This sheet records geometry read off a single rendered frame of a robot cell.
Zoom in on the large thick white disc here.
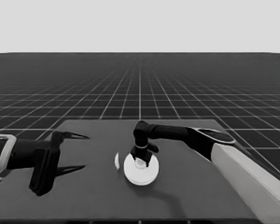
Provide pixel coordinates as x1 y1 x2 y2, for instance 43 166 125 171
123 151 160 187

